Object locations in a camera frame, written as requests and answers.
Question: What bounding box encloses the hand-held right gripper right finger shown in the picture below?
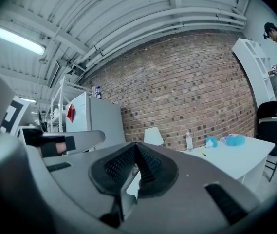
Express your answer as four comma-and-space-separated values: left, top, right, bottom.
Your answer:
125, 142, 261, 234

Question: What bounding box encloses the white shade table lamp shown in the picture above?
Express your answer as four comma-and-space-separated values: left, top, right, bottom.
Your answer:
144, 127, 164, 147

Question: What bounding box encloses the teal fluff in plastic bag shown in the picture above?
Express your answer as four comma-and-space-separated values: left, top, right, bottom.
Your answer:
219, 134, 247, 147

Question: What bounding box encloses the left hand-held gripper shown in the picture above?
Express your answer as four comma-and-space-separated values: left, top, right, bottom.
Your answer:
0, 95, 77, 159

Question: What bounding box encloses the ceiling light tube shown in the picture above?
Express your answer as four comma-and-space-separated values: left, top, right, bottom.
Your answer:
0, 26, 47, 57

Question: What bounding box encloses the white metal shelf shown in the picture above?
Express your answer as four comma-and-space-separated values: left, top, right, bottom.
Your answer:
44, 74, 93, 134

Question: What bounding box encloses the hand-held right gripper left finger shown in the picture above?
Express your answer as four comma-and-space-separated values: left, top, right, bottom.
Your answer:
26, 142, 142, 227

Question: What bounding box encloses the clear water bottle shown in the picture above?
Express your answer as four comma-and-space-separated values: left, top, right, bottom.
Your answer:
185, 131, 194, 153

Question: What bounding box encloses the grey fridge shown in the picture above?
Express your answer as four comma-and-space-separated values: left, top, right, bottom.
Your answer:
65, 91, 126, 151

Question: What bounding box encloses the black folding chair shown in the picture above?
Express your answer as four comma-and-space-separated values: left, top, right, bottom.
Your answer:
257, 100, 277, 183

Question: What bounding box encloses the red paper decoration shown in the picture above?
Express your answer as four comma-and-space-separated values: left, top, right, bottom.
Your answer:
66, 103, 77, 124

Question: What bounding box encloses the blue label water bottle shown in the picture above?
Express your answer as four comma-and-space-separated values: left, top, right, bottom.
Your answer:
94, 85, 103, 100

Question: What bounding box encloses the white cabinet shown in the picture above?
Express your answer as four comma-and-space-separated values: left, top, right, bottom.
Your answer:
231, 38, 277, 112

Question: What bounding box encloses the white desk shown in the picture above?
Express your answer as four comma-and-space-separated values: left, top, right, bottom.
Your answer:
126, 133, 276, 206

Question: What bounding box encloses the person's left hand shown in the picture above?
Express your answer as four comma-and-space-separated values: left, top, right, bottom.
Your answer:
55, 142, 68, 156

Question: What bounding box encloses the teal and white fluffy toy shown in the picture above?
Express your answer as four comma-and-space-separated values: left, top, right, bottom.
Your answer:
204, 136, 219, 149

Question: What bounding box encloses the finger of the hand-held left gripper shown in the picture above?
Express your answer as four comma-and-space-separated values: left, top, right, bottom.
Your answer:
73, 130, 106, 154

